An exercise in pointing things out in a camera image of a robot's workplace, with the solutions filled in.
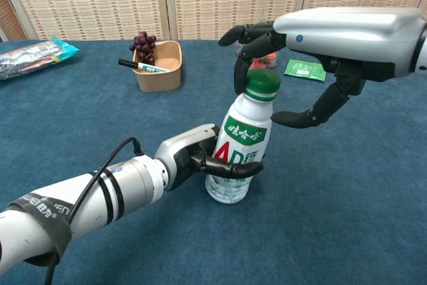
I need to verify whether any green square sachet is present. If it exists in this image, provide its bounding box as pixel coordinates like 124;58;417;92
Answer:
284;59;327;82

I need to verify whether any white marker black cap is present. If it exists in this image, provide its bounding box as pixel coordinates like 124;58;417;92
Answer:
117;58;171;74

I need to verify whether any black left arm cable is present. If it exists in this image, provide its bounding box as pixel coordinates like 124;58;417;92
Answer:
44;136;145;285

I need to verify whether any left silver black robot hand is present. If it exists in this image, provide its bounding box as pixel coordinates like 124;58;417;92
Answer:
154;123;264;192

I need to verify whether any white drink bottle green label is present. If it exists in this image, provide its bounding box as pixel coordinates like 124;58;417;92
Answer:
205;91;274;204

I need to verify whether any tan paper box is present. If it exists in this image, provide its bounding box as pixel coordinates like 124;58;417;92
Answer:
132;40;183;93

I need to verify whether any purple grape bunch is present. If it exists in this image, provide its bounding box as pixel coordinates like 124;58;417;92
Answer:
128;31;157;65

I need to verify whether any teal clear snack bag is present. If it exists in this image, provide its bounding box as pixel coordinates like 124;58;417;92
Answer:
0;36;80;81

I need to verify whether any clear plastic box with strawberries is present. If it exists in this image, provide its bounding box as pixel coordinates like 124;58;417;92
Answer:
235;39;278;69

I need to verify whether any green bottle cap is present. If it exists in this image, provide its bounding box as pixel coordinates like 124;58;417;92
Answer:
245;68;282;102

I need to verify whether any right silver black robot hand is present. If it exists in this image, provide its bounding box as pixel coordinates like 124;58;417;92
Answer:
218;7;423;129

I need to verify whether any blue table cloth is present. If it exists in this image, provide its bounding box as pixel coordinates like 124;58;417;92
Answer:
0;38;427;285

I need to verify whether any brown woven screen panel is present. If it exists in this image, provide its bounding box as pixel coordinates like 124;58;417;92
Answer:
0;0;29;43

